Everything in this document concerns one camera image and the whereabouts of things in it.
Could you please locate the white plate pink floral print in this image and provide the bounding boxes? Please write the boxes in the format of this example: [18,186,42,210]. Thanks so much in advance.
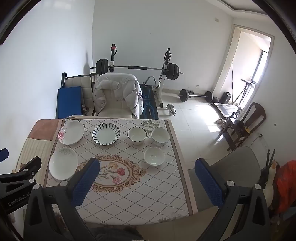
[58,121,85,145]

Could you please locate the blue folded mat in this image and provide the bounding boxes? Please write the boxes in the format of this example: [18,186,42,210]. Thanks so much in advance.
[55,86,83,118]

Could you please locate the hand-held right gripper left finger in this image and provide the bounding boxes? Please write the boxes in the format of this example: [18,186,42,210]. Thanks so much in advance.
[23,158,100,241]

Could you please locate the white puffer jacket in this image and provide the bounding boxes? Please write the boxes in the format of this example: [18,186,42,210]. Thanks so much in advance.
[92,74,144,119]

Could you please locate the white bowl blue rim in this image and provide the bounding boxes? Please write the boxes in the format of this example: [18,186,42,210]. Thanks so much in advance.
[151,127,170,147]

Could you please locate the beige cloth brown patch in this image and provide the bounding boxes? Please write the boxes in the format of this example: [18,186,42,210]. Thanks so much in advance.
[15,119,63,186]

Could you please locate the short barbell black plates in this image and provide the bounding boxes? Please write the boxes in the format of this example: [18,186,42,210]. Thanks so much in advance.
[179,89,213,102]

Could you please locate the diamond pattern floral tablecloth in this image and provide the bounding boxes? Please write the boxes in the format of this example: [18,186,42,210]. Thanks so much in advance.
[44,117,199,226]

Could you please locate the orange bag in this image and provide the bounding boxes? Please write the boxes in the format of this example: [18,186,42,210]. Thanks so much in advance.
[273,161,296,214]

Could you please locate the black blue weight bench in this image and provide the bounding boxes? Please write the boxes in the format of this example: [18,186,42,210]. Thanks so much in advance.
[139,76,160,120]

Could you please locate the dark wooden chair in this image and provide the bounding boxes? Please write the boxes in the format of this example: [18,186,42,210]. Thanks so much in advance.
[218,102,267,151]

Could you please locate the white plate blue striped rim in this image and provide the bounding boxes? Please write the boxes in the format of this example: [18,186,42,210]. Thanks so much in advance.
[92,123,120,146]

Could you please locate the white rubber chicken toy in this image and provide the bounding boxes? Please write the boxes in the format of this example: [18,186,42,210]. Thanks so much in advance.
[264,161,281,205]

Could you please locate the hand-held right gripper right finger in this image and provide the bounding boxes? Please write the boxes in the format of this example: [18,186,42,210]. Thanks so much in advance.
[195,158,271,241]

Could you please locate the white bowl pink print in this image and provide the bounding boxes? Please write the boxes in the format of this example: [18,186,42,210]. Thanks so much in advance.
[144,147,165,166]

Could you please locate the white barbell rack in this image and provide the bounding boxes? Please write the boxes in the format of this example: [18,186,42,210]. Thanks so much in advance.
[109,44,173,108]

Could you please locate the grey padded chair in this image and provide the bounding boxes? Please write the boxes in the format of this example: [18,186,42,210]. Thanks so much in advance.
[187,146,262,212]

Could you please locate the black hanging resistance band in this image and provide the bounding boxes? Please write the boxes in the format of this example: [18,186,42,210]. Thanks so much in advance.
[230,61,234,100]

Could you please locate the exercise machine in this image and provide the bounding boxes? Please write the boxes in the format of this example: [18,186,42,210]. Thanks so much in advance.
[232,78,257,105]

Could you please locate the white bowl black rim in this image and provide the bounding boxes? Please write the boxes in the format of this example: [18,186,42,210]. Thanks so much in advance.
[127,127,147,146]

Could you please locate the long barbell black plates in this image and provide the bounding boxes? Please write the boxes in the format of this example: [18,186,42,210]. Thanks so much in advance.
[90,59,184,80]

